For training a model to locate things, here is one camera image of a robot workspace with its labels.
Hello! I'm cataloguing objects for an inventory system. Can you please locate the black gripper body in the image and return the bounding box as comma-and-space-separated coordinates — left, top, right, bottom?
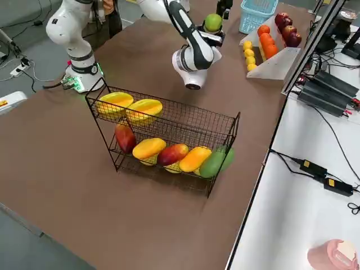
216, 0, 234, 20
196, 26, 227, 37

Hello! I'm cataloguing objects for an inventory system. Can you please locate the green apple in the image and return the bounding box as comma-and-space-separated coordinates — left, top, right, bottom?
204, 13, 224, 33

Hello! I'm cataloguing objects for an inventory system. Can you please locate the light blue plastic basket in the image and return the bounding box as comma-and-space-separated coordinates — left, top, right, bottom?
238, 0, 280, 34

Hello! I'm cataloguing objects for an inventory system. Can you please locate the tiered fruit display stand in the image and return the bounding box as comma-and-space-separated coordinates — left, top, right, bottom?
239, 15, 302, 82

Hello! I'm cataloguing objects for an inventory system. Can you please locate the person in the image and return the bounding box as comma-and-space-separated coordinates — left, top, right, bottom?
92, 0, 124, 48

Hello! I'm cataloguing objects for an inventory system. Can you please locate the yellow ribbed melon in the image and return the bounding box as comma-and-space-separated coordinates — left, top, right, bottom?
125, 98, 164, 126
94, 92, 134, 120

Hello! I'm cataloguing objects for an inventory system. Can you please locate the black desk device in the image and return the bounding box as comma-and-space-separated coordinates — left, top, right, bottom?
314, 10, 356, 54

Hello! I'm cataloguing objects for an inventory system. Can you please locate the red mango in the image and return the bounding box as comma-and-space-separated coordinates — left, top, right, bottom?
114, 124, 137, 155
156, 143, 190, 167

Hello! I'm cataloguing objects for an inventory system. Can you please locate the yellow mango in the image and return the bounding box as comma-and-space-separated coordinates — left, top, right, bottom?
179, 146, 213, 173
132, 137, 167, 160

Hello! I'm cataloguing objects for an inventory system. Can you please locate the green mango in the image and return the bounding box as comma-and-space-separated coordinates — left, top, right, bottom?
199, 146, 236, 179

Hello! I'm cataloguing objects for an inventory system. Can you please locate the black monitor stand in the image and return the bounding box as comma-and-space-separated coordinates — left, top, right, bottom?
340, 26, 360, 60

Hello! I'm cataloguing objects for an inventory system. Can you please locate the large black power adapter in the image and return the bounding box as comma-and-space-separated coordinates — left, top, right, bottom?
297, 81, 356, 118
313, 70, 360, 99

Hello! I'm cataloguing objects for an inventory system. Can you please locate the small black power adapter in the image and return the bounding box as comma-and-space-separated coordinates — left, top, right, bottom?
323, 177, 354, 197
299, 159, 329, 177

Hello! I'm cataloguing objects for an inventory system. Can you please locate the white power strip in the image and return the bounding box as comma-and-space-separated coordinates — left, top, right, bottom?
10, 64, 32, 77

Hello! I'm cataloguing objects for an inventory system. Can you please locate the white box with yellow mark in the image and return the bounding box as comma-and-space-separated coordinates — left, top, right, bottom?
0, 90, 28, 116

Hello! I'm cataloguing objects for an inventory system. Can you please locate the pink cup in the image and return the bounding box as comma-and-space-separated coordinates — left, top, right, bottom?
307, 238, 358, 270

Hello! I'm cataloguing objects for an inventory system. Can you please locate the aluminium frame post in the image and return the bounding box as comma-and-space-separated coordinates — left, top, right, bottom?
280, 0, 347, 96

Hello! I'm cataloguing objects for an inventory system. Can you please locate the black wire fruit shelf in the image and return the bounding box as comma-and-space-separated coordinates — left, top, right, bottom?
84, 77, 241, 199

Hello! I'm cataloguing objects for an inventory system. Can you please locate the black base cable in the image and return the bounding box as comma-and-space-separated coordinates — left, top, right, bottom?
42, 80, 67, 90

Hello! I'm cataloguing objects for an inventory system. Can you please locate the black power cable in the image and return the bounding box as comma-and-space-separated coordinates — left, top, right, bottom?
306, 103, 360, 182

